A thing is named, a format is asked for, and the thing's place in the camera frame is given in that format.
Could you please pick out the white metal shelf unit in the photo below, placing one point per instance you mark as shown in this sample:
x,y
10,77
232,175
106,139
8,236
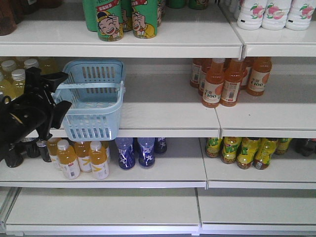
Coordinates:
x,y
184,193

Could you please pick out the green cartoon tea can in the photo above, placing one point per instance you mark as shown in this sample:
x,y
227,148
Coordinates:
x,y
145,18
109,20

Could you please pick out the yellow lemon tea bottle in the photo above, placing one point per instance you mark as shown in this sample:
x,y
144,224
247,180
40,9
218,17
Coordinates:
x,y
282,145
263,156
229,150
213,146
249,147

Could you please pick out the orange vitamin drink bottle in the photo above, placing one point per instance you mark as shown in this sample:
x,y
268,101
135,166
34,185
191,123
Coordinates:
x,y
52,149
99,160
68,159
82,152

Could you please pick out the light blue plastic basket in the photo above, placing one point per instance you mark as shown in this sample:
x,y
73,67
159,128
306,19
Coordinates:
x,y
95,89

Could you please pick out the dark tea bottle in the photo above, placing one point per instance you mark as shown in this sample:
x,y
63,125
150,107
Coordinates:
x,y
43,150
30,145

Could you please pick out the pale green drink bottle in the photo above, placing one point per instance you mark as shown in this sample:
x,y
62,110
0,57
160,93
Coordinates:
x,y
6,84
18,77

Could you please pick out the coke bottle red label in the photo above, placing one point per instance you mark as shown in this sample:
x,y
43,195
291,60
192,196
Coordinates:
x,y
305,146

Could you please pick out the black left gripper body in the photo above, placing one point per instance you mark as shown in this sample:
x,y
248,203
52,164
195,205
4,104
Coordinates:
x,y
34,111

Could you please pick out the blue sports drink bottle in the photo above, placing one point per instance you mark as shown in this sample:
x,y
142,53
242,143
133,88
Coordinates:
x,y
146,154
160,145
126,159

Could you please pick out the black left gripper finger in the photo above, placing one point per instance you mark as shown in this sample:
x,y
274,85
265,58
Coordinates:
x,y
34,79
57,112

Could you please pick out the white peach drink bottle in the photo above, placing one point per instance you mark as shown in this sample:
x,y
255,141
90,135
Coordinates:
x,y
275,14
251,14
300,14

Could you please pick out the orange C100 juice bottle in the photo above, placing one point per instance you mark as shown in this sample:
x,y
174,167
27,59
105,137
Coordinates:
x,y
261,69
232,79
213,83

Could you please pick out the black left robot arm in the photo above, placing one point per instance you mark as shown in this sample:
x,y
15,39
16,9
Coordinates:
x,y
10,132

